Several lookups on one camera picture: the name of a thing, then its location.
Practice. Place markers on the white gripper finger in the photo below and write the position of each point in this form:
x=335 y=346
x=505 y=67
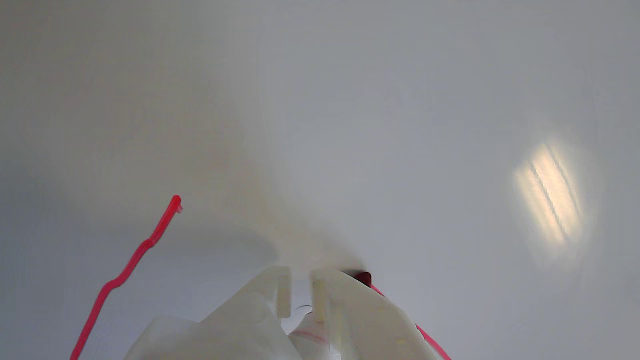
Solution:
x=365 y=330
x=235 y=330

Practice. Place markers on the red marker pen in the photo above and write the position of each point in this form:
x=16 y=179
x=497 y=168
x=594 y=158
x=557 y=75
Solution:
x=362 y=278

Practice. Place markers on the large white whiteboard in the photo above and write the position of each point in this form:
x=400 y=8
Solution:
x=450 y=100

